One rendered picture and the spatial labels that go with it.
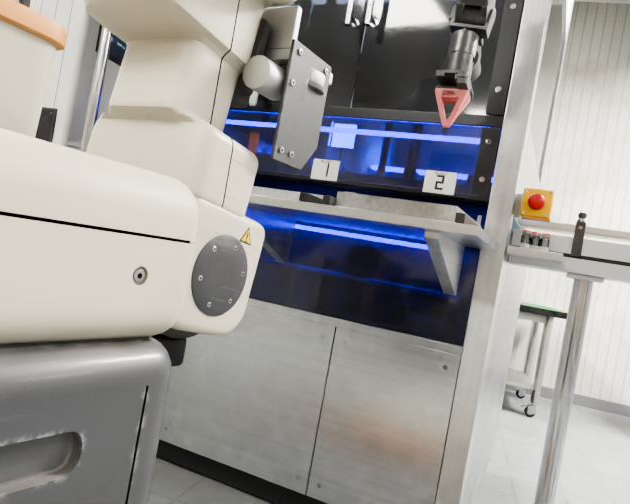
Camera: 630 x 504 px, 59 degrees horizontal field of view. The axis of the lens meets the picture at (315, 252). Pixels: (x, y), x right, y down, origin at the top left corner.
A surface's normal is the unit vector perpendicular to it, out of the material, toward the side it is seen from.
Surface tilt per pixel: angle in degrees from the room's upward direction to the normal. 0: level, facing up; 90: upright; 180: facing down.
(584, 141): 90
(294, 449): 90
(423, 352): 90
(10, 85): 92
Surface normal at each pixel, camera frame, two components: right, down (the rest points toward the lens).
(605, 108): -0.26, -0.05
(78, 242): 0.84, 0.15
